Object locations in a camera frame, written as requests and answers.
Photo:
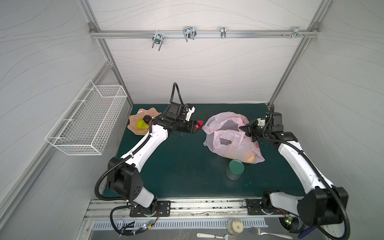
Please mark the silver fork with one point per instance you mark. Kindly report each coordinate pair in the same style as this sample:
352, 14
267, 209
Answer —
259, 232

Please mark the pink fruit bowl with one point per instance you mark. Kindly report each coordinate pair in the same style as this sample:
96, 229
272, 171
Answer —
139, 115

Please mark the white vent strip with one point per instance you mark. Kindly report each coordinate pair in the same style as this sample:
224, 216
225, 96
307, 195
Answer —
173, 224

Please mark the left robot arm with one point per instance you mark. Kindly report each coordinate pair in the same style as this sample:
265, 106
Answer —
124, 177

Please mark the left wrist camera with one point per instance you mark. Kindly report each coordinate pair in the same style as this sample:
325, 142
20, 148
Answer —
179, 112

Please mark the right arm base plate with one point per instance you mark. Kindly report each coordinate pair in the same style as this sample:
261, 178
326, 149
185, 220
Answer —
254, 207

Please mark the white wire basket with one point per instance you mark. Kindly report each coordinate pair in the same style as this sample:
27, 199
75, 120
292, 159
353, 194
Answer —
86, 125

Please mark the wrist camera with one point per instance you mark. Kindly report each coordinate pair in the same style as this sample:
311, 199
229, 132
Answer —
272, 123
179, 112

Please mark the dark passion fruit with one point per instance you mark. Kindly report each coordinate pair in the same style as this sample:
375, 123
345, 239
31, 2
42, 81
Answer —
147, 119

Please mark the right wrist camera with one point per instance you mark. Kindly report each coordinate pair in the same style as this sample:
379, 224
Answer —
272, 123

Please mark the white handled fork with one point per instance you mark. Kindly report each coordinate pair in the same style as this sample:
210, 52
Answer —
211, 236

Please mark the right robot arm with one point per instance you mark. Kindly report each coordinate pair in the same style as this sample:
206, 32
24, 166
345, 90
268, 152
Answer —
323, 202

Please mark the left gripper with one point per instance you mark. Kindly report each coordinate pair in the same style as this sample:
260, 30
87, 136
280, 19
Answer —
191, 125

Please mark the metal crossbar rail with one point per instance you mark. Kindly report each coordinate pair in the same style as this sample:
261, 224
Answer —
201, 34

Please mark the green round fruit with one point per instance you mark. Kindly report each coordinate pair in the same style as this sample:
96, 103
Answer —
141, 125

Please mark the blue knife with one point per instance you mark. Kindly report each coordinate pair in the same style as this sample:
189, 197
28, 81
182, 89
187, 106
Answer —
306, 231

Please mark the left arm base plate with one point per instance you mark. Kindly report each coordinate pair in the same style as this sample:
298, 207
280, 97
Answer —
156, 208

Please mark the pink plastic bag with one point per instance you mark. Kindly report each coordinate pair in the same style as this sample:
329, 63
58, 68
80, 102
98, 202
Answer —
226, 140

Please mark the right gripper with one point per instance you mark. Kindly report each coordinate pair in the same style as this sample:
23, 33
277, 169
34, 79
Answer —
253, 130

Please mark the metal hook clamp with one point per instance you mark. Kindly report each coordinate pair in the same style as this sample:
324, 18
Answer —
223, 32
157, 39
295, 34
189, 33

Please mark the clear jar green lid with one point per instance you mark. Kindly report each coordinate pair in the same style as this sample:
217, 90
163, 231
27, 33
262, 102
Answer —
235, 169

